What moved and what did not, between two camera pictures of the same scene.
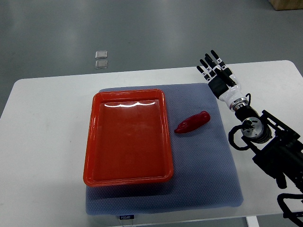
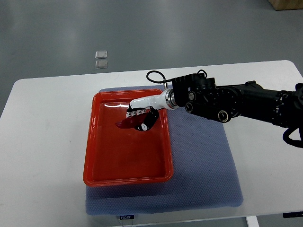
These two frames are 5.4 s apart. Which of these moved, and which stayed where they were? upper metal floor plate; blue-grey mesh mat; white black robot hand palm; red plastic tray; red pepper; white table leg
Moved: white black robot hand palm; red pepper
Stayed: white table leg; red plastic tray; upper metal floor plate; blue-grey mesh mat
